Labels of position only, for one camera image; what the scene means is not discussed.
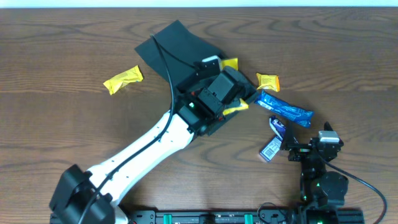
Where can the large yellow Hacks candy bag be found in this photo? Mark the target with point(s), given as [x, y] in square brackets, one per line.
[236, 103]

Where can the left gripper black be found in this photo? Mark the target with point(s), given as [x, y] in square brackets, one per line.
[244, 90]

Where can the yellow snack bar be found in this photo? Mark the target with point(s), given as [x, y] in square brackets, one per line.
[120, 80]

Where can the small yellow orange snack packet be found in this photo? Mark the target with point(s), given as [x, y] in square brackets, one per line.
[268, 82]

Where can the purple chocolate bar wrapper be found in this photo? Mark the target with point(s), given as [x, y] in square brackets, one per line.
[277, 126]

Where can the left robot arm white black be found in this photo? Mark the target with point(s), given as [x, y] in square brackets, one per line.
[94, 195]

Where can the blue cookie wrapper bar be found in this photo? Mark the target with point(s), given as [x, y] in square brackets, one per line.
[298, 115]

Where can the red snack packet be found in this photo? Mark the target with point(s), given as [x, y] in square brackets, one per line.
[206, 105]

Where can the small blue card box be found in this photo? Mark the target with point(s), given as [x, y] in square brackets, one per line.
[271, 149]

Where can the black open gift box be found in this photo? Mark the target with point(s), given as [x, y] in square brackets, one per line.
[172, 53]

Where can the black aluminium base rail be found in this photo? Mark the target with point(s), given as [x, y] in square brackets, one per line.
[268, 215]

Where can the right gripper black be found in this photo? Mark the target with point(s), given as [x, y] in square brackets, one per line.
[301, 150]

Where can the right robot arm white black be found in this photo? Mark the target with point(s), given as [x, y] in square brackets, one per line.
[322, 192]

